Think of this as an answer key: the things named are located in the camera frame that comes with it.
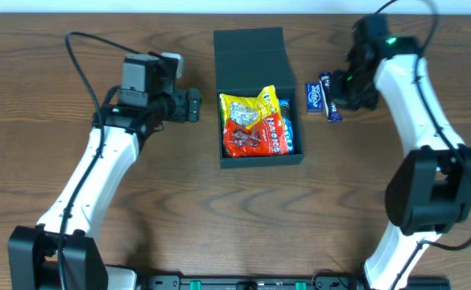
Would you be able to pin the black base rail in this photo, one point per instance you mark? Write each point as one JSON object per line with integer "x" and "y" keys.
{"x": 321, "y": 282}

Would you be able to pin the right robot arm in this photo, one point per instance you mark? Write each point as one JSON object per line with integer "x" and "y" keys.
{"x": 431, "y": 191}

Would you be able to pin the blue Oreo cookie pack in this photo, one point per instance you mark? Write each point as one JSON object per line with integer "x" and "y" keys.
{"x": 285, "y": 109}

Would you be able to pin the red Haribo candy bag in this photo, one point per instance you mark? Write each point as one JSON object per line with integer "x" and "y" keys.
{"x": 266, "y": 138}

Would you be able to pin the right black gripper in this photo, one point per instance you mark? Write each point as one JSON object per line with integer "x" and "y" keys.
{"x": 348, "y": 94}

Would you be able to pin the dark green box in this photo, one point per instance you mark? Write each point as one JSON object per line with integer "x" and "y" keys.
{"x": 246, "y": 61}

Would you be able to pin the yellow snack bag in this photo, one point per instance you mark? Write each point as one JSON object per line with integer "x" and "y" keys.
{"x": 247, "y": 111}

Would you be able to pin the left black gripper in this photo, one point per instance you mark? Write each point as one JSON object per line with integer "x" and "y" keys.
{"x": 193, "y": 105}

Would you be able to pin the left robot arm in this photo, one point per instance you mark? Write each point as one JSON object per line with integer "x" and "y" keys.
{"x": 60, "y": 251}

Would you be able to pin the blue Eclipse mint box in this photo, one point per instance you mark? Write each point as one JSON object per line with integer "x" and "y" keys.
{"x": 314, "y": 101}

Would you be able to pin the purple Dairy Milk bar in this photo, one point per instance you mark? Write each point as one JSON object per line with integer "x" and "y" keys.
{"x": 330, "y": 108}

